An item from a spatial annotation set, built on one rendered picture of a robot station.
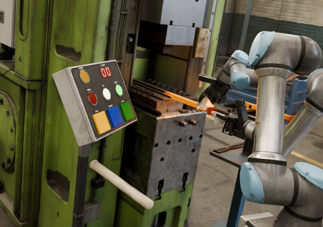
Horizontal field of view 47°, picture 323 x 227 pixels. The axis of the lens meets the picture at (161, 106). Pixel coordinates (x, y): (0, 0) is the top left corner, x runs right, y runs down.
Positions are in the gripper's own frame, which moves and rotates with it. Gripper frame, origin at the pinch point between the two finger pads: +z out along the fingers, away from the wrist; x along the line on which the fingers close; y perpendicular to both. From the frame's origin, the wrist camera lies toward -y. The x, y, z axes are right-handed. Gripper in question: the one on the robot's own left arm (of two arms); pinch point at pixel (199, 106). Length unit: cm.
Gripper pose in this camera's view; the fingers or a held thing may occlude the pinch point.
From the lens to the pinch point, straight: 185.8
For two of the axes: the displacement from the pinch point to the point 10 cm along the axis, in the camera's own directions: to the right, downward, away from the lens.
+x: 7.3, -0.8, 6.8
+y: 5.1, 7.2, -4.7
